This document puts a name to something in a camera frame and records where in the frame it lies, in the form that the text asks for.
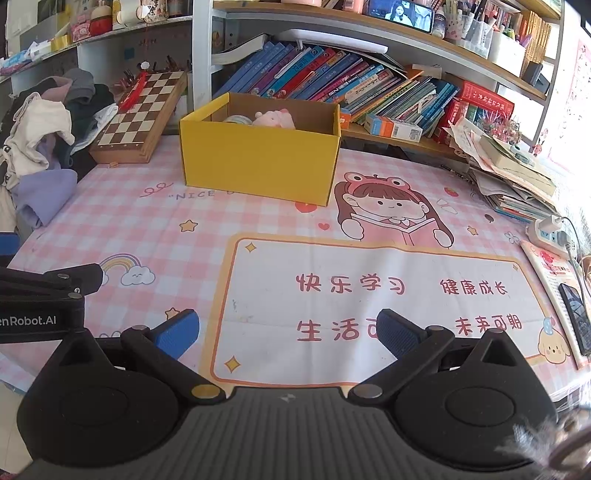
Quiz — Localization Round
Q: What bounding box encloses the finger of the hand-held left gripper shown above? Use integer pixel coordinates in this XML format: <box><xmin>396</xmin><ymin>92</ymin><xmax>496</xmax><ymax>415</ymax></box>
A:
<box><xmin>0</xmin><ymin>232</ymin><xmax>23</xmax><ymax>267</ymax></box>
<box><xmin>0</xmin><ymin>262</ymin><xmax>105</xmax><ymax>302</ymax></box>

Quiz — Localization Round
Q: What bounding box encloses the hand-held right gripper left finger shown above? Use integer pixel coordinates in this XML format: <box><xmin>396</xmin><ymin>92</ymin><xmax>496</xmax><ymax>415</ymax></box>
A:
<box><xmin>48</xmin><ymin>308</ymin><xmax>227</xmax><ymax>407</ymax></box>

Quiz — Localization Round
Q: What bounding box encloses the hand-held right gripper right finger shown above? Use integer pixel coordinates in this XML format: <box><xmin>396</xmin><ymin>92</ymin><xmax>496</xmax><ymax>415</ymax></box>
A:
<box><xmin>347</xmin><ymin>308</ymin><xmax>533</xmax><ymax>407</ymax></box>

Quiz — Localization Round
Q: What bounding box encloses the yellow cardboard box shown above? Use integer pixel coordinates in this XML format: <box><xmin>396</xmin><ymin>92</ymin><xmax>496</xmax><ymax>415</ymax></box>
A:
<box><xmin>179</xmin><ymin>92</ymin><xmax>343</xmax><ymax>208</ymax></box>

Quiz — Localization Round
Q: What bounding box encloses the pink plush pig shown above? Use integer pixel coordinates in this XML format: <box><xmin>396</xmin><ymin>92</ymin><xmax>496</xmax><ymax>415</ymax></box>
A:
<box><xmin>253</xmin><ymin>108</ymin><xmax>297</xmax><ymax>131</ymax></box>

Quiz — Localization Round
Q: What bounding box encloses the pink printed desktop mat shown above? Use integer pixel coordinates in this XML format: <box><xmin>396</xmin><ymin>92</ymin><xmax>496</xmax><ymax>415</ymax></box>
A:
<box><xmin>7</xmin><ymin>134</ymin><xmax>591</xmax><ymax>395</ymax></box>

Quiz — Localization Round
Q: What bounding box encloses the purple garment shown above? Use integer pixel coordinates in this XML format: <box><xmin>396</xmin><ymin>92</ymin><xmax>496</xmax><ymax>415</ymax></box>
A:
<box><xmin>11</xmin><ymin>167</ymin><xmax>78</xmax><ymax>230</ymax></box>

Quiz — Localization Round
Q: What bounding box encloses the cream garment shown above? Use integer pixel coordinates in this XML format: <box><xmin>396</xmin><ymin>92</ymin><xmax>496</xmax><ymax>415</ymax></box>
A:
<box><xmin>0</xmin><ymin>91</ymin><xmax>75</xmax><ymax>188</ymax></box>

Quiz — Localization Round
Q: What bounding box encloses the black garment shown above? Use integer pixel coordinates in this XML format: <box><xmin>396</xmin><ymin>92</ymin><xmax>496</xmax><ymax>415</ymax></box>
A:
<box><xmin>68</xmin><ymin>83</ymin><xmax>116</xmax><ymax>153</ymax></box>

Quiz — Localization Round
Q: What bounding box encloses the grey garment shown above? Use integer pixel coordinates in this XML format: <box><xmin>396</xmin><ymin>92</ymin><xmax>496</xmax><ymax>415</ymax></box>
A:
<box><xmin>64</xmin><ymin>68</ymin><xmax>96</xmax><ymax>105</ymax></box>

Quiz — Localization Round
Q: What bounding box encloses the grey fluffy trim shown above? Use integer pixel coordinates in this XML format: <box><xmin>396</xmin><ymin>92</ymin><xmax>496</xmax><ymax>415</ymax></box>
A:
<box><xmin>496</xmin><ymin>406</ymin><xmax>591</xmax><ymax>480</ymax></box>

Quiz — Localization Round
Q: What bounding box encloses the black phone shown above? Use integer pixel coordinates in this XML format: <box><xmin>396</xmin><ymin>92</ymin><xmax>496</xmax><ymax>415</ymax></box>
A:
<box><xmin>558</xmin><ymin>282</ymin><xmax>591</xmax><ymax>356</ymax></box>

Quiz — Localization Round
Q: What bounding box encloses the wooden chess board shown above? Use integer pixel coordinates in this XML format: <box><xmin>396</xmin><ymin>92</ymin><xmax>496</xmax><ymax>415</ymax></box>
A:
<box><xmin>89</xmin><ymin>69</ymin><xmax>188</xmax><ymax>165</ymax></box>

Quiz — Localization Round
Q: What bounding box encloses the white power strip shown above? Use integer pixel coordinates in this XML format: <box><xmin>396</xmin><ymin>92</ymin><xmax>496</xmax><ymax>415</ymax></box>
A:
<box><xmin>526</xmin><ymin>216</ymin><xmax>579</xmax><ymax>260</ymax></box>

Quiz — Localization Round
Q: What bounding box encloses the pile of papers and books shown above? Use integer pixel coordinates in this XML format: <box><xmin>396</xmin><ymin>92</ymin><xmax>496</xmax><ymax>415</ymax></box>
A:
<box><xmin>449</xmin><ymin>117</ymin><xmax>560</xmax><ymax>225</ymax></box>

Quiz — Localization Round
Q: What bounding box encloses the orange and white box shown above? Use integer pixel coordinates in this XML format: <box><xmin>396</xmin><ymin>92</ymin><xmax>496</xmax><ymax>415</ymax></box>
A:
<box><xmin>365</xmin><ymin>114</ymin><xmax>424</xmax><ymax>143</ymax></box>

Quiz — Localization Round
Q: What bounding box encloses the red pen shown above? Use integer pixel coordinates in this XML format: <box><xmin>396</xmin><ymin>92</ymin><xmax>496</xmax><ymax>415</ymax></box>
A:
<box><xmin>117</xmin><ymin>60</ymin><xmax>151</xmax><ymax>112</ymax></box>

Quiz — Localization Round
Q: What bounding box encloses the red thick book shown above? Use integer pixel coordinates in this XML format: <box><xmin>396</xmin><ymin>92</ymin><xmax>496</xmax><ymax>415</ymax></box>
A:
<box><xmin>434</xmin><ymin>80</ymin><xmax>516</xmax><ymax>144</ymax></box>

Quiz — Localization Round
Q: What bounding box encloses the white shelf unit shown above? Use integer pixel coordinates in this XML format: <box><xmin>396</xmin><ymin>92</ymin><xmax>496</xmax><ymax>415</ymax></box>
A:
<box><xmin>0</xmin><ymin>0</ymin><xmax>566</xmax><ymax>162</ymax></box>

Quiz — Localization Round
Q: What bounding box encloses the row of colourful books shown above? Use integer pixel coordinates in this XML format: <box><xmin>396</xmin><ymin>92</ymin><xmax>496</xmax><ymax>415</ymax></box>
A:
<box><xmin>212</xmin><ymin>39</ymin><xmax>461</xmax><ymax>139</ymax></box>

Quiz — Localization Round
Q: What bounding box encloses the white light bar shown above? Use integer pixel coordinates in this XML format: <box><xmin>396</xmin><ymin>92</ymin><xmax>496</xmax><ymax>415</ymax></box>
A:
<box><xmin>277</xmin><ymin>28</ymin><xmax>389</xmax><ymax>55</ymax></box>

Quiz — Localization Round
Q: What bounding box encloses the white storage container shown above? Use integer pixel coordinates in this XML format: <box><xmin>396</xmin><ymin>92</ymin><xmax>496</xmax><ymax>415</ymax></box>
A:
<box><xmin>487</xmin><ymin>30</ymin><xmax>527</xmax><ymax>77</ymax></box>

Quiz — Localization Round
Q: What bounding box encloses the phone showing video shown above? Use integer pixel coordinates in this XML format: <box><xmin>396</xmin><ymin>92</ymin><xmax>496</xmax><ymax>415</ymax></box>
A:
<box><xmin>367</xmin><ymin>0</ymin><xmax>435</xmax><ymax>34</ymax></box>

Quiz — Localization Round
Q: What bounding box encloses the white cable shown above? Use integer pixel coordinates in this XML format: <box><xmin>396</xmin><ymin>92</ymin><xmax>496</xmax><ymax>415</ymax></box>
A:
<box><xmin>560</xmin><ymin>216</ymin><xmax>591</xmax><ymax>298</ymax></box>

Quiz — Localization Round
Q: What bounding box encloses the wall poster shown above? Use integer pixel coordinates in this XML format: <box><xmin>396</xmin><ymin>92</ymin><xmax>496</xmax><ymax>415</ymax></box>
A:
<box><xmin>546</xmin><ymin>39</ymin><xmax>591</xmax><ymax>172</ymax></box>

